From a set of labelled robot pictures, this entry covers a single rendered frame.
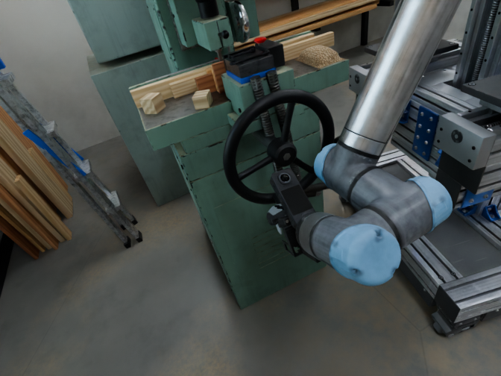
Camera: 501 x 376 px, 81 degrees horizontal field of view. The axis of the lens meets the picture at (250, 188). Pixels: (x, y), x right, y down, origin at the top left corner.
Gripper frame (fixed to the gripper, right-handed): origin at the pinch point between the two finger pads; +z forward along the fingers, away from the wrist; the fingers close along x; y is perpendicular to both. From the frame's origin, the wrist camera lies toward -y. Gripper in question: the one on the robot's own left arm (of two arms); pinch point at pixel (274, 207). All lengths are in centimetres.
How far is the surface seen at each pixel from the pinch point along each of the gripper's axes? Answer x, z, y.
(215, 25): 5.4, 13.4, -47.2
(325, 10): 175, 207, -109
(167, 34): -4, 35, -57
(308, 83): 25.0, 12.5, -25.6
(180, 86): -7.7, 23.3, -38.0
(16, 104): -65, 72, -62
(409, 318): 42, 25, 68
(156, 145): -19.9, 13.7, -23.5
